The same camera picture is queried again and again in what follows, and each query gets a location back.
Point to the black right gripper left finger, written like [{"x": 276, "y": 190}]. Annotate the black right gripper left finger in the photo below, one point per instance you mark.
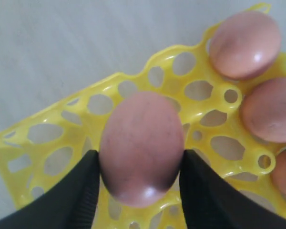
[{"x": 70, "y": 204}]

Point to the yellow plastic egg tray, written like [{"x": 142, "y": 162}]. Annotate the yellow plastic egg tray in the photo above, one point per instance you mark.
[{"x": 38, "y": 152}]

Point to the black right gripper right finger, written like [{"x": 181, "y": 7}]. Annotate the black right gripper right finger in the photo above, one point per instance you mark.
[{"x": 209, "y": 202}]

